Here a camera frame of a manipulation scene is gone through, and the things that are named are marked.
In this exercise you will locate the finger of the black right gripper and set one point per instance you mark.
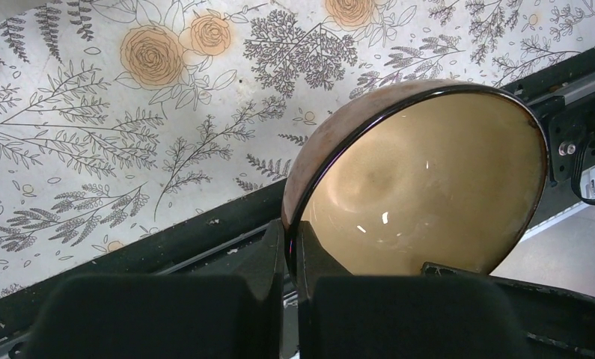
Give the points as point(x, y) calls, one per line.
point(556, 322)

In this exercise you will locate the floral tablecloth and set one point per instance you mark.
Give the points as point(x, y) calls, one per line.
point(119, 119)

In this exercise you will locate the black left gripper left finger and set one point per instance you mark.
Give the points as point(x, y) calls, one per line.
point(236, 315)

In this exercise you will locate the brown speckled bowl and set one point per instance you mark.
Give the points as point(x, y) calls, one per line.
point(439, 171)

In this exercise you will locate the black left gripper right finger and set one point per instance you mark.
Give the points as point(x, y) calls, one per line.
point(342, 315)

